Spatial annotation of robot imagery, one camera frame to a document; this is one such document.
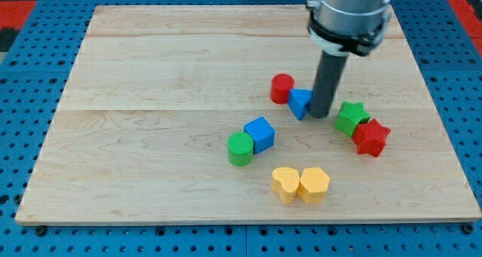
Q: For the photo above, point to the red star block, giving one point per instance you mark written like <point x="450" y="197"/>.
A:
<point x="370" y="138"/>

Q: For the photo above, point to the yellow heart block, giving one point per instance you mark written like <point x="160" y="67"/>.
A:
<point x="285" y="182"/>

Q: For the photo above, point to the blue triangle block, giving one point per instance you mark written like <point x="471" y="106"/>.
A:
<point x="298" y="101"/>

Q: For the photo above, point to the red cylinder block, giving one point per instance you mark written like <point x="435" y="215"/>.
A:
<point x="281" y="84"/>

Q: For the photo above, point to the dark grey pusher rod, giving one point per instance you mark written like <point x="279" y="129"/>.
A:
<point x="327" y="78"/>

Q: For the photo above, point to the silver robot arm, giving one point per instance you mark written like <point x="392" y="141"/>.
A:
<point x="341" y="27"/>

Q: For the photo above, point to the green cylinder block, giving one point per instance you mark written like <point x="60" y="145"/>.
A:
<point x="240" y="146"/>

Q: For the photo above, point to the blue cube block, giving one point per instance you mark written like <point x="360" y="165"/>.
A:
<point x="262" y="133"/>

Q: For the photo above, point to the wooden board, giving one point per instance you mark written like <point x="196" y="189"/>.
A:
<point x="139" y="136"/>

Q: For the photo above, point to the green star block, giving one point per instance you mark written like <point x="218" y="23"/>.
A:
<point x="351" y="114"/>

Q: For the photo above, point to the yellow hexagon block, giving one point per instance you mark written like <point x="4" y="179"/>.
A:
<point x="314" y="183"/>

